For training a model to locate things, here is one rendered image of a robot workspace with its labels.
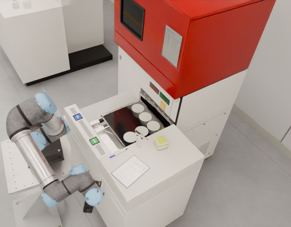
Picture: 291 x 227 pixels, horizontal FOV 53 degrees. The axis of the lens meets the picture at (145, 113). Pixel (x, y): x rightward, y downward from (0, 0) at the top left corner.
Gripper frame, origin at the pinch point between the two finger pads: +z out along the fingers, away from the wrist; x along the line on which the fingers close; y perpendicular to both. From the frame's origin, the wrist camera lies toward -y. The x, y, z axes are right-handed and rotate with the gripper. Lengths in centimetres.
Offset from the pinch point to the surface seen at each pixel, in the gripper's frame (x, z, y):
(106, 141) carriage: -5, 46, 29
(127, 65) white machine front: -10, 70, 96
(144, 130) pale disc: -31, 46, 43
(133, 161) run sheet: -23.9, 22.8, 20.3
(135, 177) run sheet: -26.1, 15.2, 10.7
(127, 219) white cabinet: -28.7, 26.2, -17.0
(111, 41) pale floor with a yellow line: 5, 280, 194
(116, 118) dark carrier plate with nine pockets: -10, 56, 49
